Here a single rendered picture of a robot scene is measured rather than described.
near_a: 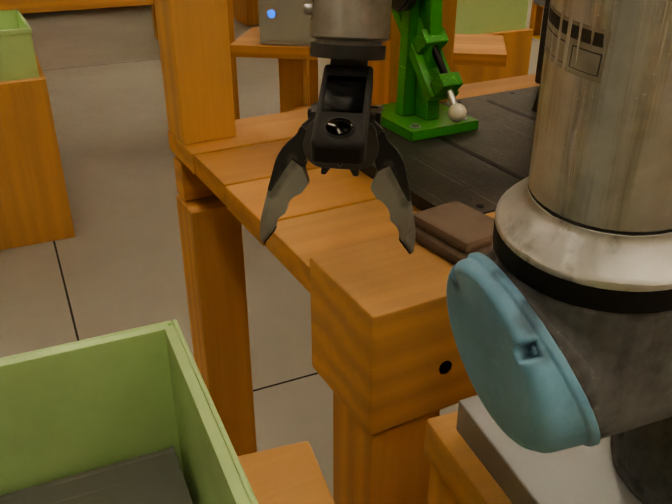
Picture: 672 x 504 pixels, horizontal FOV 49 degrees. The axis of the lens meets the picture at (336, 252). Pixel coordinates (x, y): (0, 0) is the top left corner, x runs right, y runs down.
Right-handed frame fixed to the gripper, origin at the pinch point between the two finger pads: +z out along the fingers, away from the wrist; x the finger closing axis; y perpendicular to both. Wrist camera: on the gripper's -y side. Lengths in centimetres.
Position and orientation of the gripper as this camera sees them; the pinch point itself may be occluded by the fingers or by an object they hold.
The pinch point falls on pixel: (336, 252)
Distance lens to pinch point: 73.0
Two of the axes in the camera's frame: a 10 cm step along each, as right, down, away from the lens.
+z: -0.5, 9.5, 3.1
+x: -10.0, -0.7, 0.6
